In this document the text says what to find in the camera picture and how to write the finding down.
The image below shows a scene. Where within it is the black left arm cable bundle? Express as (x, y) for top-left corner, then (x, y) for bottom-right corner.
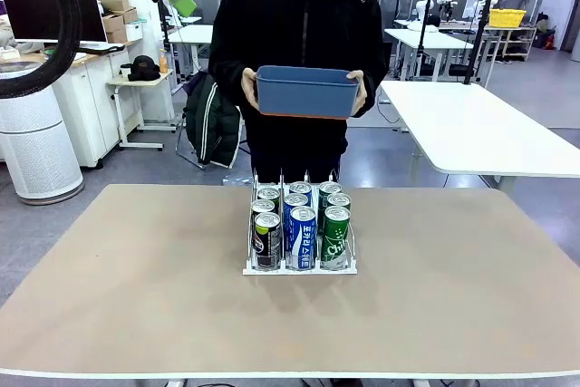
(0, 0), (83, 100)

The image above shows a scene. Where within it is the large white table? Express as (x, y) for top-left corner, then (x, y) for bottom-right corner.
(377, 80), (580, 194)

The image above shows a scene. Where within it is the yellow plastic crate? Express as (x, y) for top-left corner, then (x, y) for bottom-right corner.
(488, 7), (528, 28)

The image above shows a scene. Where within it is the clear plastic bag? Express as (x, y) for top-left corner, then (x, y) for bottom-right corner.
(221, 172), (254, 187)

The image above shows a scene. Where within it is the small wooden rolling side table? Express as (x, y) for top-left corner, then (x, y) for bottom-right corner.
(105, 70), (179, 150)

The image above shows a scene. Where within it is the white background table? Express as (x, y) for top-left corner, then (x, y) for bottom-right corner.
(383, 27), (475, 82)
(168, 23), (215, 85)

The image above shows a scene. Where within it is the person's right forearm black sleeve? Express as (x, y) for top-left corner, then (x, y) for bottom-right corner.
(209, 60), (248, 110)

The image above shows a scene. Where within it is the low wooden shelf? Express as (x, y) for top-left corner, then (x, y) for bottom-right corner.
(481, 24), (539, 63)

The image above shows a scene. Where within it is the white cylindrical air purifier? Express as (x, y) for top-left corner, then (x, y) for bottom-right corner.
(0, 60), (85, 206)

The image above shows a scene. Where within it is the black tripod stand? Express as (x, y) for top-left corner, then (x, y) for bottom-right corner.
(416, 0), (439, 82)
(463, 0), (500, 86)

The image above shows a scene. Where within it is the person's left forearm black sleeve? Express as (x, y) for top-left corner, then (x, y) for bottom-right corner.
(357, 64), (389, 119)

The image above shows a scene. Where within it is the black keyboard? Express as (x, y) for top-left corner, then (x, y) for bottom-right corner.
(78, 42), (126, 54)

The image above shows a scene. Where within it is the black bag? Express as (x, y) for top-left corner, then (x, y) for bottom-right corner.
(127, 53), (162, 82)

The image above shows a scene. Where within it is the blue plastic bin orange base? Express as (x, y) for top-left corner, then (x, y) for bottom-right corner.
(255, 64), (361, 121)

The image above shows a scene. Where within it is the dark green striped jacket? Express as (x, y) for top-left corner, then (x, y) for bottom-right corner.
(182, 71), (245, 169)

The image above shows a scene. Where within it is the small white box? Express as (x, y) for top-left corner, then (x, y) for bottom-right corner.
(125, 20), (145, 43)

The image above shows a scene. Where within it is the white cabinet desk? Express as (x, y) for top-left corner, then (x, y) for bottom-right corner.
(0, 39), (140, 169)

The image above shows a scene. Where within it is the brown cardboard box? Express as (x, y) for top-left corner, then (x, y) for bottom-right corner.
(95, 0), (131, 13)
(101, 6), (140, 34)
(105, 26), (130, 44)

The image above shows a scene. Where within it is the white clear can dispenser rack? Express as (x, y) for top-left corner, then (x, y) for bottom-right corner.
(242, 167), (360, 276)

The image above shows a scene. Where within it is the black computer monitor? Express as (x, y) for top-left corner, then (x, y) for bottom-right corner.
(0, 0), (109, 51)

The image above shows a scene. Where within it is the person's right hand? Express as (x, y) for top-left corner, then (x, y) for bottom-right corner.
(240, 67), (261, 113)

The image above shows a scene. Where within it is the black Pepsi can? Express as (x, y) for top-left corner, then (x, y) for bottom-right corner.
(250, 198), (277, 226)
(256, 185), (283, 205)
(253, 211), (283, 269)

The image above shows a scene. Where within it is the person's left hand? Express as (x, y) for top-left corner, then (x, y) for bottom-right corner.
(345, 70), (368, 116)

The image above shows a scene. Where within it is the green Chilsung soda can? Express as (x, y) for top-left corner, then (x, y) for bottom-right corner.
(317, 180), (343, 235)
(321, 205), (353, 271)
(326, 191), (353, 214)

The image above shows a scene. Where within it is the blue Pocari Sweat can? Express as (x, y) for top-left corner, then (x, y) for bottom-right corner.
(284, 192), (311, 248)
(288, 180), (314, 200)
(289, 205), (318, 271)

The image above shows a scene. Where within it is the person in black jacket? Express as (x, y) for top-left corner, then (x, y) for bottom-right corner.
(208, 0), (391, 187)

